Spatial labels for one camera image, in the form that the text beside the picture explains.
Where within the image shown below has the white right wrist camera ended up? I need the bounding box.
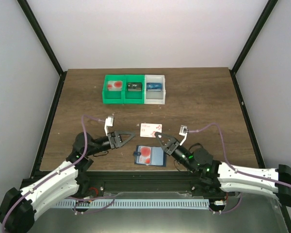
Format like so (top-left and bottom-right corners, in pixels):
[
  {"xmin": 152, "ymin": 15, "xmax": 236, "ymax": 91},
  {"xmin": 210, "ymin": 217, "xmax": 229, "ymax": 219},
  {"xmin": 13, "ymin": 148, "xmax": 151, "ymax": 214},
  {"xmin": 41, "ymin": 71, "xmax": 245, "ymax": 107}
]
[{"xmin": 179, "ymin": 125, "xmax": 189, "ymax": 146}]

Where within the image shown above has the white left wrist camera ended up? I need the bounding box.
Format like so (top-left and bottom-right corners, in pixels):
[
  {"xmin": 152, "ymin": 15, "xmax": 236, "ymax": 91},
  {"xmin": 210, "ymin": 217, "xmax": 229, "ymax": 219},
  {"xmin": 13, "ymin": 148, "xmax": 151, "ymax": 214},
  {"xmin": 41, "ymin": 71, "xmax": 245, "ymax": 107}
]
[{"xmin": 104, "ymin": 116, "xmax": 114, "ymax": 135}]

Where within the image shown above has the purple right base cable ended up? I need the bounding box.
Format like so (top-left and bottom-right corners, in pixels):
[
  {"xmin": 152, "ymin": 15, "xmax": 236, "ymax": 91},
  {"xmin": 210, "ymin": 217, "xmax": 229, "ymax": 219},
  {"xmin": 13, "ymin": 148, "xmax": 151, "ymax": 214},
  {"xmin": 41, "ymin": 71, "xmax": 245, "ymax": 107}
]
[{"xmin": 212, "ymin": 194, "xmax": 243, "ymax": 215}]

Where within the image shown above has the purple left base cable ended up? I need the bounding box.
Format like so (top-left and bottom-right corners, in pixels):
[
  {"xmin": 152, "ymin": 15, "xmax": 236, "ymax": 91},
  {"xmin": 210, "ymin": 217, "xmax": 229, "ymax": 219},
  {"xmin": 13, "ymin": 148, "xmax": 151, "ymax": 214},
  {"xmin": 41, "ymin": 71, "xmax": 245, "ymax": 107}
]
[{"xmin": 67, "ymin": 196, "xmax": 116, "ymax": 216}]

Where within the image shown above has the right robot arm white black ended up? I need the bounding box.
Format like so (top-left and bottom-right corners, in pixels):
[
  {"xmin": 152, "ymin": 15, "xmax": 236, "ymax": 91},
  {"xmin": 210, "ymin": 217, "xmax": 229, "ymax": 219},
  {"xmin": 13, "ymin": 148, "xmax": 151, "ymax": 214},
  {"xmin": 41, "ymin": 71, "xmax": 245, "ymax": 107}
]
[{"xmin": 154, "ymin": 132, "xmax": 291, "ymax": 207}]

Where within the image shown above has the middle green plastic bin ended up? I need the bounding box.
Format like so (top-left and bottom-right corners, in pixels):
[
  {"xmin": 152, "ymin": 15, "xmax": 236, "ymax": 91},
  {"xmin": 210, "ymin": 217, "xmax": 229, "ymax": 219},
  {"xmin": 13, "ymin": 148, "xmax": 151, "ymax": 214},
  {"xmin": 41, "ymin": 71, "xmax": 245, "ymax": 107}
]
[{"xmin": 123, "ymin": 74, "xmax": 145, "ymax": 104}]

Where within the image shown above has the left black frame post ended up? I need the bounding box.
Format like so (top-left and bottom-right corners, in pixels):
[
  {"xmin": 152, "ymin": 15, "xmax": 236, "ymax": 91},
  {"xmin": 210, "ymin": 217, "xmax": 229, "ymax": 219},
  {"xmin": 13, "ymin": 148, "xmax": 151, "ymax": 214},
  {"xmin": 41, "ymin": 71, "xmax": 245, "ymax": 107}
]
[{"xmin": 16, "ymin": 0, "xmax": 65, "ymax": 76}]

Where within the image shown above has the white card with red dot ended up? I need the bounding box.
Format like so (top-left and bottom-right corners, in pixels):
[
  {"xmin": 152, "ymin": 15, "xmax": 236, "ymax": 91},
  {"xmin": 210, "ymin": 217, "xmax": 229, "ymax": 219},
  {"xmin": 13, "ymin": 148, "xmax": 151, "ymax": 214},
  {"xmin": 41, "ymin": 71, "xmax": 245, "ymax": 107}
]
[{"xmin": 114, "ymin": 80, "xmax": 123, "ymax": 91}]

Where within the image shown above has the blue leather card holder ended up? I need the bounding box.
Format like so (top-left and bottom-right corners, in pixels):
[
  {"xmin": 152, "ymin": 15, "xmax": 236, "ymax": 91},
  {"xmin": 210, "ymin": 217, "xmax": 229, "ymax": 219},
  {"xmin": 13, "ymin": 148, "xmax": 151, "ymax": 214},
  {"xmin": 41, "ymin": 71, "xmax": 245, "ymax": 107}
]
[{"xmin": 133, "ymin": 145, "xmax": 166, "ymax": 167}]

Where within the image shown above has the light blue slotted cable duct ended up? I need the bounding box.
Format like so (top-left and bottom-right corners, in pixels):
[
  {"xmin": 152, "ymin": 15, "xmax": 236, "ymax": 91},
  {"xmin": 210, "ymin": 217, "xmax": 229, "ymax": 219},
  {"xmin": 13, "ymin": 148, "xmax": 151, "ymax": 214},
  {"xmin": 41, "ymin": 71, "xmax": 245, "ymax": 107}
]
[{"xmin": 54, "ymin": 199, "xmax": 209, "ymax": 210}]

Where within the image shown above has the black frame post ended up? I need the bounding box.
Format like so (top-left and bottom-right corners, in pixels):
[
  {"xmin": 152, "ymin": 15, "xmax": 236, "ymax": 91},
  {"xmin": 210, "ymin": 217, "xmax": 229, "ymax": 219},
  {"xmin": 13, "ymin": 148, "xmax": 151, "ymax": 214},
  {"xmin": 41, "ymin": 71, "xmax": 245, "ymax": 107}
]
[
  {"xmin": 230, "ymin": 0, "xmax": 279, "ymax": 73},
  {"xmin": 16, "ymin": 0, "xmax": 65, "ymax": 76}
]

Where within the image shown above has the green plastic bin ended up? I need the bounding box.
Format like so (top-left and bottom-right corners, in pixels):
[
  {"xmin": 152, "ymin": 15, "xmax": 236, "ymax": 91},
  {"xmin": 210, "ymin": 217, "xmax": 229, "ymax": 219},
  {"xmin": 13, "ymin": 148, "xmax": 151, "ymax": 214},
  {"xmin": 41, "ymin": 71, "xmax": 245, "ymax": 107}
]
[
  {"xmin": 123, "ymin": 74, "xmax": 145, "ymax": 104},
  {"xmin": 102, "ymin": 74, "xmax": 125, "ymax": 104}
]

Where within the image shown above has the blue card in bin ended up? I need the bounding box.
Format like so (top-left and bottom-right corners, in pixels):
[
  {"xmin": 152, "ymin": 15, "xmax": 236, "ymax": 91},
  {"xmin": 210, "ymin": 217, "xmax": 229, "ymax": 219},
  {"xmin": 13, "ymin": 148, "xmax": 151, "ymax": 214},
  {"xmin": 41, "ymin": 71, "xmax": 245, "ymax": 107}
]
[{"xmin": 146, "ymin": 82, "xmax": 163, "ymax": 92}]

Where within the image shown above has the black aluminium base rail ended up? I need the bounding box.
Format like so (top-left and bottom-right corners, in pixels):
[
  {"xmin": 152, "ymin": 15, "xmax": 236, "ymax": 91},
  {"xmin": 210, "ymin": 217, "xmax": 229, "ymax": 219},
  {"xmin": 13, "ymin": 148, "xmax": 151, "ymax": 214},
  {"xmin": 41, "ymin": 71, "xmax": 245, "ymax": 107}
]
[{"xmin": 21, "ymin": 169, "xmax": 243, "ymax": 198}]

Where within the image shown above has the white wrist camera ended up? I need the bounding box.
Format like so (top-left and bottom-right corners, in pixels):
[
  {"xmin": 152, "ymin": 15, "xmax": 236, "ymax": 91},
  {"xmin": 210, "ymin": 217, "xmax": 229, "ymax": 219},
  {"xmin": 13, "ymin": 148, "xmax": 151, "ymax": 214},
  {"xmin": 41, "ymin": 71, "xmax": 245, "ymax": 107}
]
[
  {"xmin": 179, "ymin": 125, "xmax": 189, "ymax": 146},
  {"xmin": 104, "ymin": 116, "xmax": 114, "ymax": 135}
]

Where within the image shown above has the black card in bin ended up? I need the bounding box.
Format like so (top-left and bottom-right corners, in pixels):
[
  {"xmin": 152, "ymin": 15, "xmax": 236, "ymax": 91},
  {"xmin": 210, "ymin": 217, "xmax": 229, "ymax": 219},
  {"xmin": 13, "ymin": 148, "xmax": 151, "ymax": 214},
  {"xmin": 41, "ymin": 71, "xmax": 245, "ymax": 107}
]
[{"xmin": 126, "ymin": 82, "xmax": 143, "ymax": 92}]

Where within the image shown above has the red white card in bin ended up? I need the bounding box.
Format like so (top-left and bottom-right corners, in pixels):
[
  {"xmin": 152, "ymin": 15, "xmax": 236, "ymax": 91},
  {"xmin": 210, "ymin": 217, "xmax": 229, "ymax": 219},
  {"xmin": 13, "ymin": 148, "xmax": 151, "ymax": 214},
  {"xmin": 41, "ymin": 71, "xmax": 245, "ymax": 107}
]
[{"xmin": 107, "ymin": 81, "xmax": 116, "ymax": 91}]

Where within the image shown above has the right black frame post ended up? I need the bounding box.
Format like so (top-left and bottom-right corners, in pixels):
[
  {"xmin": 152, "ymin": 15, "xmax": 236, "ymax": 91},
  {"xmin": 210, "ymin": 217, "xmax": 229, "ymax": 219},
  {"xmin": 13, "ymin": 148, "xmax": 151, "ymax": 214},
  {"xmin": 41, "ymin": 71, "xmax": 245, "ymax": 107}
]
[{"xmin": 230, "ymin": 0, "xmax": 279, "ymax": 73}]

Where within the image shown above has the white card red logo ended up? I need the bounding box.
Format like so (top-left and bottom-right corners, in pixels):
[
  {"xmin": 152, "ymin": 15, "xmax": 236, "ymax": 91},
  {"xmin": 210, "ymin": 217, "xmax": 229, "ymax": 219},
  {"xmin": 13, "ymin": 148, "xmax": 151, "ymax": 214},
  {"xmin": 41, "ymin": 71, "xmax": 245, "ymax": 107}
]
[{"xmin": 140, "ymin": 123, "xmax": 162, "ymax": 138}]

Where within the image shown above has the left green plastic bin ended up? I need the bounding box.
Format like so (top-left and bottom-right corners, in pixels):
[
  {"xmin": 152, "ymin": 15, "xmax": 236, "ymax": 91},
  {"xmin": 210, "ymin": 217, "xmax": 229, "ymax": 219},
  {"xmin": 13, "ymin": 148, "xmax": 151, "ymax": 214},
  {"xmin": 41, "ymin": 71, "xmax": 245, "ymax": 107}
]
[{"xmin": 102, "ymin": 74, "xmax": 125, "ymax": 104}]

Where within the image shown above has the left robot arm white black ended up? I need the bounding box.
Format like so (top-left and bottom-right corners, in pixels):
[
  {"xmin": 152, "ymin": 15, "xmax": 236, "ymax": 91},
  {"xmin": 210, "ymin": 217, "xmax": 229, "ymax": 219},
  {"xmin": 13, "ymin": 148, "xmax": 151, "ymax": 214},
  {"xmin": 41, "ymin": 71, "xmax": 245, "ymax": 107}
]
[{"xmin": 0, "ymin": 131, "xmax": 135, "ymax": 233}]

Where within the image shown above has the white plastic bin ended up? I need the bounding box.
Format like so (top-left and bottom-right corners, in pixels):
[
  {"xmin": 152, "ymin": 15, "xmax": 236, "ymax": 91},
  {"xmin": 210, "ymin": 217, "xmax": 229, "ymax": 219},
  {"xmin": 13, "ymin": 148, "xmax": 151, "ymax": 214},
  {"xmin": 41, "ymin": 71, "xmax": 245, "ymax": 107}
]
[{"xmin": 144, "ymin": 75, "xmax": 166, "ymax": 105}]

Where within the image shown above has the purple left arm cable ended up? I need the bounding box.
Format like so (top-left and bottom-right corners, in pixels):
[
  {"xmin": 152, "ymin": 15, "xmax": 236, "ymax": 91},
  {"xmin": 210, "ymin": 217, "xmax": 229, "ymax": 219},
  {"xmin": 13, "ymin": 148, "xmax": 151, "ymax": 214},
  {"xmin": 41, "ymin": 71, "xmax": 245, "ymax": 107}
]
[{"xmin": 1, "ymin": 114, "xmax": 106, "ymax": 231}]

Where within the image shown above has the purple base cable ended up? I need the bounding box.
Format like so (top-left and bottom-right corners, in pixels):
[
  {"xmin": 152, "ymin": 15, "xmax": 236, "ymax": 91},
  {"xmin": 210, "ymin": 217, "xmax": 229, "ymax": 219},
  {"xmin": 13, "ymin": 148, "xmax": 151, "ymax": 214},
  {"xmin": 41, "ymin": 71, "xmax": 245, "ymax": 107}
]
[
  {"xmin": 212, "ymin": 194, "xmax": 243, "ymax": 215},
  {"xmin": 67, "ymin": 196, "xmax": 116, "ymax": 216}
]

